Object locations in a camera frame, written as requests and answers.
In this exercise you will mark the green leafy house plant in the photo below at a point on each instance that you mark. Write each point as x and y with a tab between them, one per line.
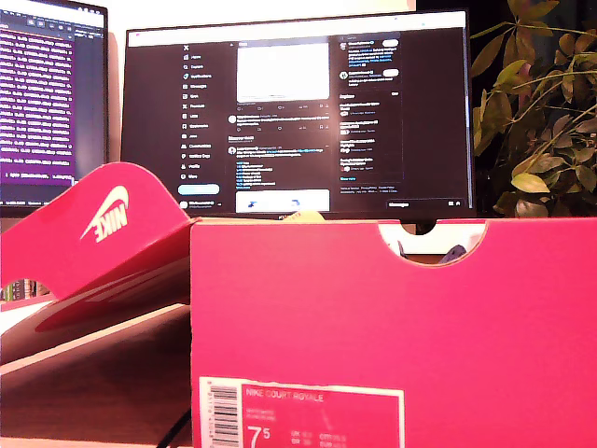
536	140

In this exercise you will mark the monitor with code text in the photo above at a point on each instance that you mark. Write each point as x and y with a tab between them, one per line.
42	102

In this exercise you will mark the dark green printed box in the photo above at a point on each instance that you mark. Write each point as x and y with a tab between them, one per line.
18	290

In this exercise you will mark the monitor with dark web page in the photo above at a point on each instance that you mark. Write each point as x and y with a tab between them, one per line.
289	121

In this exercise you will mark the red Nike shoebox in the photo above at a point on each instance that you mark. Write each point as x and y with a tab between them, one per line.
326	317

